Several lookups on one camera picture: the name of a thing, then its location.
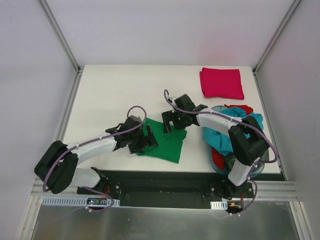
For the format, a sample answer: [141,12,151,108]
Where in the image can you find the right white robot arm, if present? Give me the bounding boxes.
[161,89,271,198]

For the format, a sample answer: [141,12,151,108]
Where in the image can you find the folded pink t shirt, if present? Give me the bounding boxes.
[199,67,245,100]

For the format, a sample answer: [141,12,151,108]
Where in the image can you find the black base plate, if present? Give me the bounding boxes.
[47,167,287,208]

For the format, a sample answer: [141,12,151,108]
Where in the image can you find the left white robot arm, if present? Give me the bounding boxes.
[34,115,159,195]

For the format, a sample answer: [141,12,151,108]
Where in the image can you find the grey t shirt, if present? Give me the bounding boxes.
[223,150,269,175]

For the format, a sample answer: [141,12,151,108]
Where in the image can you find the aluminium frame post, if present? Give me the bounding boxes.
[252,0,303,76]
[37,0,81,74]

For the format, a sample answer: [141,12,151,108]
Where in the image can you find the turquoise t shirt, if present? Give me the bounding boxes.
[202,105,264,156]

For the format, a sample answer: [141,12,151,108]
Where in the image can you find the red t shirt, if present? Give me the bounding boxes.
[210,104,253,170]

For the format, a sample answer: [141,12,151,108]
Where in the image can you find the right white cable duct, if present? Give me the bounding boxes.
[210,200,228,211]

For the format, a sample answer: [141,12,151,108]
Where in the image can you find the green t shirt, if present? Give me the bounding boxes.
[137,118,187,164]

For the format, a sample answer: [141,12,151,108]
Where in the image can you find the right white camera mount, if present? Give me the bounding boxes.
[167,95,176,104]

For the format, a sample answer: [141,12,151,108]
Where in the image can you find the left aluminium frame post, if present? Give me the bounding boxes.
[37,0,81,74]

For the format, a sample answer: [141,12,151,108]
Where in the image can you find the right aluminium frame post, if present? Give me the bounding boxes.
[252,0,303,76]

